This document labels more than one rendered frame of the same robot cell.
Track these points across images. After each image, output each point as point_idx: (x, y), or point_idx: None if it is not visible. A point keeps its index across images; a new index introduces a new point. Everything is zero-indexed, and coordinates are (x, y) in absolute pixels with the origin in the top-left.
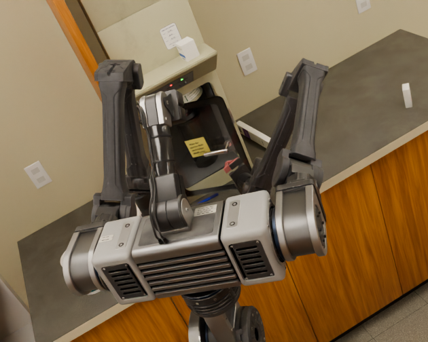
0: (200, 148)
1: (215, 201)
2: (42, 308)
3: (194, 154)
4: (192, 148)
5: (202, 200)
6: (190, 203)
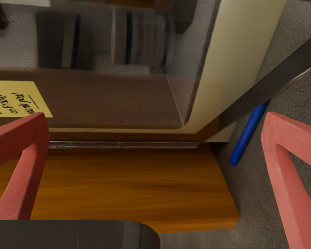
0: (2, 99)
1: (282, 110)
2: None
3: (35, 112)
4: None
5: (251, 113)
6: (234, 131)
